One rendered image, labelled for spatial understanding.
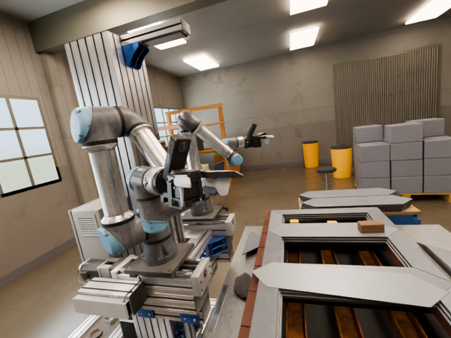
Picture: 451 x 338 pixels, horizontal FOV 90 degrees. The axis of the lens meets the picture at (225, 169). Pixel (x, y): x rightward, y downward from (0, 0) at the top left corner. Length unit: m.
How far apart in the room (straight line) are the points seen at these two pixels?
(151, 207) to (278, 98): 7.13
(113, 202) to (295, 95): 7.07
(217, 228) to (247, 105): 6.55
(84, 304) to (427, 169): 4.37
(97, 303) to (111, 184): 0.50
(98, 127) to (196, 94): 7.46
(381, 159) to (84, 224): 4.00
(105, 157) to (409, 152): 4.12
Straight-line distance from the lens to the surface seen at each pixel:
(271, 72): 7.74
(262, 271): 1.20
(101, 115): 0.88
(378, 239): 1.54
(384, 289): 1.17
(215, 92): 8.03
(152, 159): 0.82
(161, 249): 1.03
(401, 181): 4.46
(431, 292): 1.22
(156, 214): 0.68
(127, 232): 0.93
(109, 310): 1.14
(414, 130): 4.36
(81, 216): 1.43
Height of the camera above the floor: 1.55
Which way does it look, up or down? 11 degrees down
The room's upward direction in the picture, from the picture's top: 8 degrees counter-clockwise
